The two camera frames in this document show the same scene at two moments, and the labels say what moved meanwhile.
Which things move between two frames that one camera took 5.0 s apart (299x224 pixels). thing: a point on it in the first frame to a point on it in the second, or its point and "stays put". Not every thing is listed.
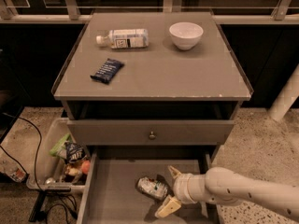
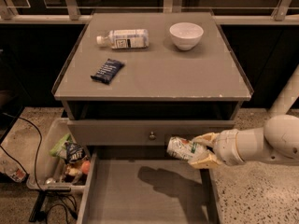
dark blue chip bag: x=75 y=152 stays put
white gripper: x=179 y=187 to x=226 y=147
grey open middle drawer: x=109 y=193 stays put
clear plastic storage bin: x=61 y=162 stays put
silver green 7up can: x=159 y=189 to x=184 y=149
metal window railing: x=171 y=4 stays put
